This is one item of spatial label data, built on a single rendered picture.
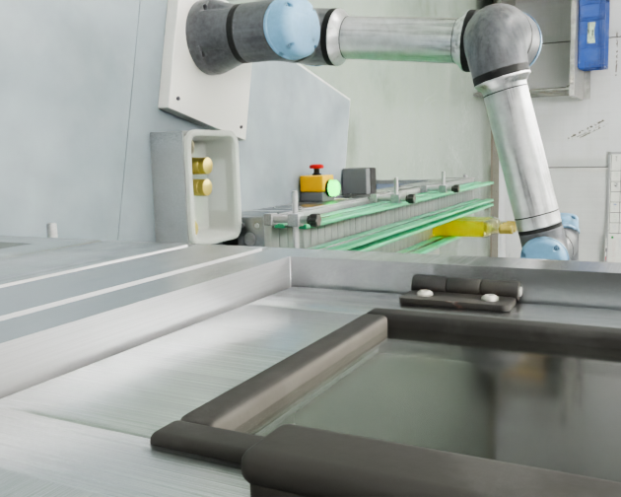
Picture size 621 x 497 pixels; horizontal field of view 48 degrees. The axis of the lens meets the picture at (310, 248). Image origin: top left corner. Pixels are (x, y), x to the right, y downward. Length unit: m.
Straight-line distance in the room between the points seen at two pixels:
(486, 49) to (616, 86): 6.05
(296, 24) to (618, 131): 6.04
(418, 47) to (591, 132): 5.91
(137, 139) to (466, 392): 1.16
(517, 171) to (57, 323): 1.02
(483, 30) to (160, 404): 1.08
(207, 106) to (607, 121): 6.03
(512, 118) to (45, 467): 1.09
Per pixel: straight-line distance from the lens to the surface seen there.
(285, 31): 1.37
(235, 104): 1.59
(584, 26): 6.72
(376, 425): 0.23
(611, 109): 7.26
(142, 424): 0.23
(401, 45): 1.43
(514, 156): 1.23
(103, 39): 1.32
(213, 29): 1.44
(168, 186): 1.37
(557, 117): 7.31
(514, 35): 1.26
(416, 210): 2.40
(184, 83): 1.45
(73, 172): 1.24
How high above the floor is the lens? 1.65
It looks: 27 degrees down
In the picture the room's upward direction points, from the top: 93 degrees clockwise
